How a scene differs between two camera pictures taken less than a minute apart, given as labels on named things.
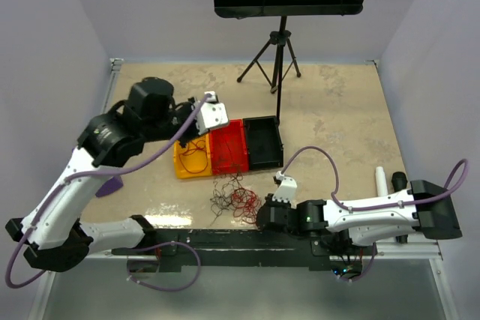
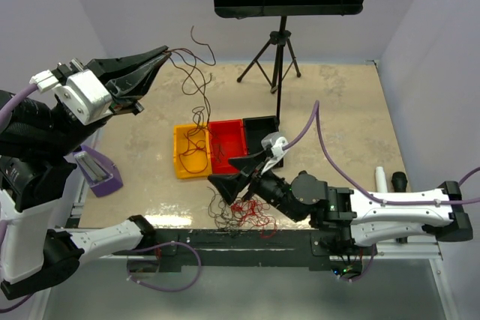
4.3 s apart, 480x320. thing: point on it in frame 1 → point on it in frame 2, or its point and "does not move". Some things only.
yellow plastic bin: [194, 160] does not move
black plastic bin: [264, 144] does not move
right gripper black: [270, 202] → [231, 185]
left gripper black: [193, 133] → [128, 88]
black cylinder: [399, 180] does not move
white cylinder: [381, 182] does not move
